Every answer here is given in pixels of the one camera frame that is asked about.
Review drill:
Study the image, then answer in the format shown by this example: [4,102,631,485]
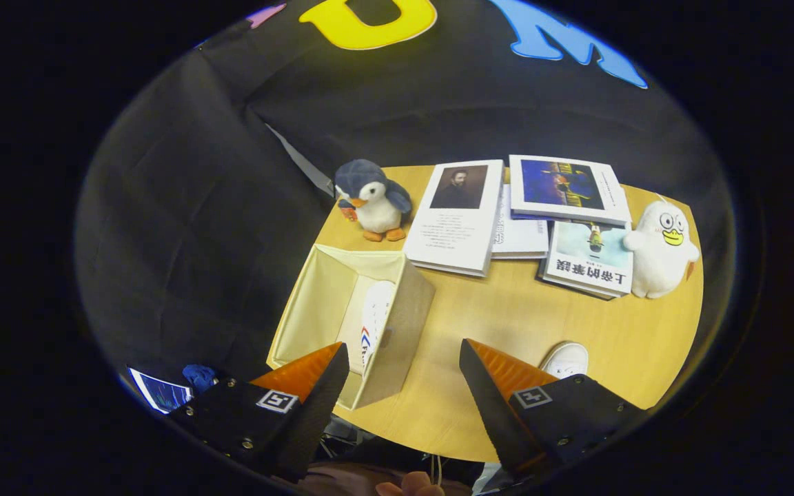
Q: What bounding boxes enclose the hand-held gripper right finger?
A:
[459,338,648,476]

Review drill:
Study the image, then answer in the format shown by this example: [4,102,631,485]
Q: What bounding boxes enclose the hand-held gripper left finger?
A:
[170,342,351,483]

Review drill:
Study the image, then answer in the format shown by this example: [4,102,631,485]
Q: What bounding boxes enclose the white striped shoe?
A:
[538,341,591,380]
[359,279,398,376]

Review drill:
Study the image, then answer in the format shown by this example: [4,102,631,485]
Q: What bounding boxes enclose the cream fabric storage box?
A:
[266,242,437,412]

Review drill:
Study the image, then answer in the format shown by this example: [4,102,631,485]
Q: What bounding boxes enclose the person's dark red clothing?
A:
[294,460,474,496]

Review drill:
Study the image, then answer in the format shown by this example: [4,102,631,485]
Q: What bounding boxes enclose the blue cloth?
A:
[182,364,218,395]

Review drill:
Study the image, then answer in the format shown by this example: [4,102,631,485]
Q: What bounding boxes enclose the laptop with blue screen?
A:
[127,366,194,415]

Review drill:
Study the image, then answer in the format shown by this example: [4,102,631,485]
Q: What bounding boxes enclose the plain white book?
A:
[490,183,551,260]

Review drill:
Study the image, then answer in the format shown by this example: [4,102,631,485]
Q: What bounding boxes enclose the book with teal picture cover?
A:
[537,219,635,301]

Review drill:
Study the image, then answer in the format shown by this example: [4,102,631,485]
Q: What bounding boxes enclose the white book with portrait cover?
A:
[403,160,506,278]

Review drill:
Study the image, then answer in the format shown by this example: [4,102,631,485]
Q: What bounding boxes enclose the grey penguin plush toy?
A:
[334,158,414,243]

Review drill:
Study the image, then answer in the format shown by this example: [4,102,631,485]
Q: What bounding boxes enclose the white duck plush toy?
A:
[622,198,702,300]

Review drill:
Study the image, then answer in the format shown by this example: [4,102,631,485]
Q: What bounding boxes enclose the book with blue picture cover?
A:
[509,154,633,228]

